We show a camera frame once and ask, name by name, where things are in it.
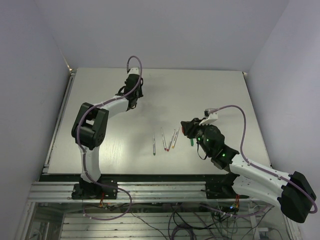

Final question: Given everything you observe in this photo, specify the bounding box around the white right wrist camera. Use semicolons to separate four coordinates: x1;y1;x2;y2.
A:
199;108;218;126

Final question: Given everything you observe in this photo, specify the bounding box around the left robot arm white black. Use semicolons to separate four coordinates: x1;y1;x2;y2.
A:
71;67;143;199

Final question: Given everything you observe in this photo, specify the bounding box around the aluminium frame rail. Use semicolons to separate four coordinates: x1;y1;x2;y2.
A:
27;181;291;201

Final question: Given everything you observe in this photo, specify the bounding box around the white pen green end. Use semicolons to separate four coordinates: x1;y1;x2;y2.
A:
152;133;156;156

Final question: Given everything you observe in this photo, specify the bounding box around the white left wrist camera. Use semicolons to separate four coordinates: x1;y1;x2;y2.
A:
127;67;140;75

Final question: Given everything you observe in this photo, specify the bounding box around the white pen orange end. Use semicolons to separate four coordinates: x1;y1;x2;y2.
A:
166;129;176;152

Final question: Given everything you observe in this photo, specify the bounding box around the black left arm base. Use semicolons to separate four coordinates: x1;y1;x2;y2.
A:
71;174;118;200

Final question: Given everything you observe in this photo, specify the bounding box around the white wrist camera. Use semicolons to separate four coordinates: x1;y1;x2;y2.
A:
127;67;140;75
199;108;218;126

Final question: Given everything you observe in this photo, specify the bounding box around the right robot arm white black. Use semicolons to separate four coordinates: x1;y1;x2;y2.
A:
180;118;317;223

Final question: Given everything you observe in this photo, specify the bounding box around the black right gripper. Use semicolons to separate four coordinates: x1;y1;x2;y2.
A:
181;117;212;156

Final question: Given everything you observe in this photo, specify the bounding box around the white pen red end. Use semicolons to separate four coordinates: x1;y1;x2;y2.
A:
160;127;167;151

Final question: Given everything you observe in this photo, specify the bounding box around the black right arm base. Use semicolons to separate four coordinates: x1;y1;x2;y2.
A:
201;172;239;199

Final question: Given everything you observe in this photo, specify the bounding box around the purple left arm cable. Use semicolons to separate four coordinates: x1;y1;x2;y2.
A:
76;55;143;221

